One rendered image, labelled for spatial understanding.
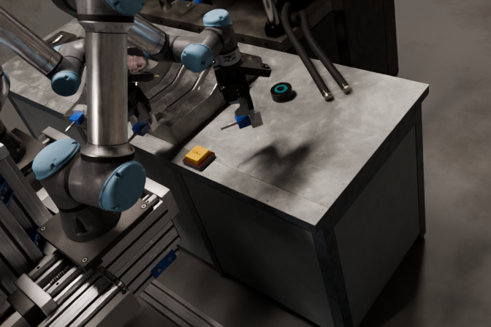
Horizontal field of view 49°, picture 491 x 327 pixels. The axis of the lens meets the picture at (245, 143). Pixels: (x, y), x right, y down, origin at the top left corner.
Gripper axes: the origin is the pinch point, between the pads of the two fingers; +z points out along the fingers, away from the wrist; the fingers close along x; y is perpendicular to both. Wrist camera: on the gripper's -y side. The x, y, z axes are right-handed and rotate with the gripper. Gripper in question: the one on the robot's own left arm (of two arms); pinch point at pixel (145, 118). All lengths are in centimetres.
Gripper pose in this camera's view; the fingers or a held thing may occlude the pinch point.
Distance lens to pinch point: 185.9
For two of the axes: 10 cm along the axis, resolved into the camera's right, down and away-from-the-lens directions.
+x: 8.3, 1.9, -5.2
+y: -5.1, 6.4, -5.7
